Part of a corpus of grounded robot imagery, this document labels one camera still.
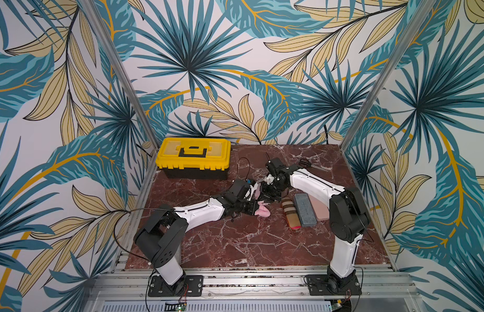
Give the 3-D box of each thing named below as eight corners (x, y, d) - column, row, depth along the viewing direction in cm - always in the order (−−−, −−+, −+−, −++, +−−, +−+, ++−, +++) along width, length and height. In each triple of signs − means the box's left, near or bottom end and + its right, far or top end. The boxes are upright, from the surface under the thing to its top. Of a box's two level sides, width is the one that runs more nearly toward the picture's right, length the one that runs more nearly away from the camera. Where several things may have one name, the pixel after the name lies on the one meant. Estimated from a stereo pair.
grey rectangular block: (302, 226, 91) (303, 223, 88) (294, 196, 100) (295, 193, 98) (314, 225, 91) (316, 222, 88) (305, 196, 101) (307, 192, 98)
